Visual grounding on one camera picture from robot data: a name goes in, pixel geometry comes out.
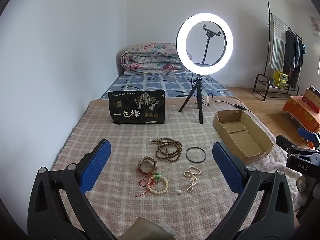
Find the dark hanging clothes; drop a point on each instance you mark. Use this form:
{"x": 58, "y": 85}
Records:
{"x": 291, "y": 55}

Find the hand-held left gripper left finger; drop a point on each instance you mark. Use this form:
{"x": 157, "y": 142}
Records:
{"x": 97, "y": 165}

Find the brown carton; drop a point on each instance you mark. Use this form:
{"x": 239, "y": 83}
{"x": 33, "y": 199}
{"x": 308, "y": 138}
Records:
{"x": 311, "y": 98}

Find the olive cloth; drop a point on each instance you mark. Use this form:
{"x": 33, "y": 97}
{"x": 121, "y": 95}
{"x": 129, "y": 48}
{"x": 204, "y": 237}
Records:
{"x": 145, "y": 230}

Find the rose gold watch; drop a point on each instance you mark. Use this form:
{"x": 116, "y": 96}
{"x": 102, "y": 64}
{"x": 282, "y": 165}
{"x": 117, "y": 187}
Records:
{"x": 153, "y": 166}

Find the cardboard box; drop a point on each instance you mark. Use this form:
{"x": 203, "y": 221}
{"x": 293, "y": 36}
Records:
{"x": 250, "y": 140}

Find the black bangle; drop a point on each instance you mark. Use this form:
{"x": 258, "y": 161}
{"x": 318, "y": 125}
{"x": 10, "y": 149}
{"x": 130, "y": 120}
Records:
{"x": 186, "y": 155}

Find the black tripod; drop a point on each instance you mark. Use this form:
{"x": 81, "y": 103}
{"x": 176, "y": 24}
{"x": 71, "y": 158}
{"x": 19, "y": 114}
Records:
{"x": 198, "y": 87}

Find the pink plaid blanket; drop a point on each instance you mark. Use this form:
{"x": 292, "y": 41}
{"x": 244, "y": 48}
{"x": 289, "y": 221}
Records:
{"x": 125, "y": 135}

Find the yellow box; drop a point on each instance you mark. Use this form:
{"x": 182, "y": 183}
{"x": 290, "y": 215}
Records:
{"x": 280, "y": 78}

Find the white fluffy blanket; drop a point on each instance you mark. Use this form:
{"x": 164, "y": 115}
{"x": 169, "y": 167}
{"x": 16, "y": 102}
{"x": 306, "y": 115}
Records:
{"x": 272, "y": 162}

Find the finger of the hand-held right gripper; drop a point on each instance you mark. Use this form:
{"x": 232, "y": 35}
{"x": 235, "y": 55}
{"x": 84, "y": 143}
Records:
{"x": 285, "y": 141}
{"x": 307, "y": 133}

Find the black phone holder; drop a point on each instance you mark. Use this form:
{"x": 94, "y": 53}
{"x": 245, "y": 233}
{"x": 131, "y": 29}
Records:
{"x": 211, "y": 33}

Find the orange cloth covered stool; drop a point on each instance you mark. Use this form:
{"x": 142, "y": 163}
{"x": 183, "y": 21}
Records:
{"x": 297, "y": 110}

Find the black snack bag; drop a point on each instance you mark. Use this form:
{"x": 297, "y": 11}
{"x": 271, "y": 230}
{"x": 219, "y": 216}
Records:
{"x": 135, "y": 110}

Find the striped hanging cloth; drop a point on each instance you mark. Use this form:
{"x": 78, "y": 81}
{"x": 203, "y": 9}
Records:
{"x": 277, "y": 45}

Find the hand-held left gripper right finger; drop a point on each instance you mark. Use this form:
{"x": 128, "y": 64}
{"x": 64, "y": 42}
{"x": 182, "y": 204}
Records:
{"x": 227, "y": 167}

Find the black clothes rack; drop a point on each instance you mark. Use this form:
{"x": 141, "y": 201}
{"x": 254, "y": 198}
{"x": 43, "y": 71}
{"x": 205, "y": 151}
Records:
{"x": 269, "y": 30}

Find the blue checked bed sheet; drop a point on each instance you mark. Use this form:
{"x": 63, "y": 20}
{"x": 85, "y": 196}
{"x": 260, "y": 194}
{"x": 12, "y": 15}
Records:
{"x": 150, "y": 82}

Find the wall picture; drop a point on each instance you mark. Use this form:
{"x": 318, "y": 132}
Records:
{"x": 315, "y": 24}

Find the folded floral quilt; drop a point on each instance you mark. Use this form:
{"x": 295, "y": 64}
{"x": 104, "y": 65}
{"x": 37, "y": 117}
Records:
{"x": 150, "y": 57}

